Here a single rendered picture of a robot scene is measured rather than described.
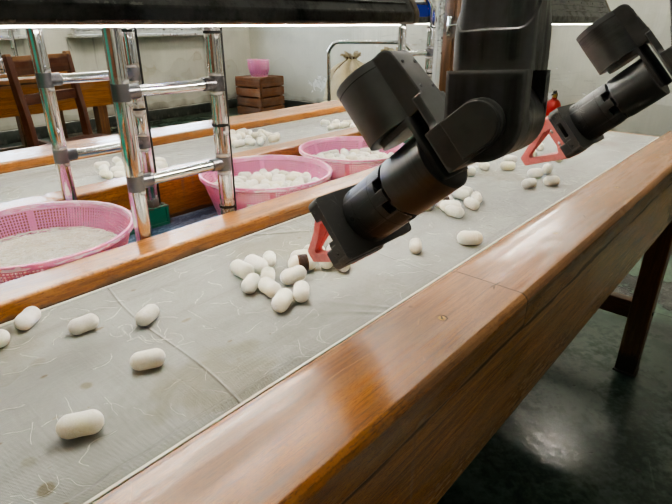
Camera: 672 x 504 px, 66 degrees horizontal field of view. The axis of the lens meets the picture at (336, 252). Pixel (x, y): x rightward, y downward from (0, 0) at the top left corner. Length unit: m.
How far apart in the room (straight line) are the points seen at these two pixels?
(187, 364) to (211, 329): 0.06
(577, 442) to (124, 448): 1.35
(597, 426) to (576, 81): 4.10
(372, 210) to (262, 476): 0.23
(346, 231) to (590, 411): 1.37
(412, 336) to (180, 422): 0.22
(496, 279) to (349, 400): 0.28
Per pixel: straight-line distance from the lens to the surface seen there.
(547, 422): 1.67
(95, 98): 3.56
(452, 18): 5.75
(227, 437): 0.41
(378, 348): 0.49
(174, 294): 0.66
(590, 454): 1.62
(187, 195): 1.13
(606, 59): 0.78
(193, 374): 0.52
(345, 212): 0.48
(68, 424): 0.47
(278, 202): 0.88
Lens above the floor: 1.04
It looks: 24 degrees down
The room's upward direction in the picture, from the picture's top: straight up
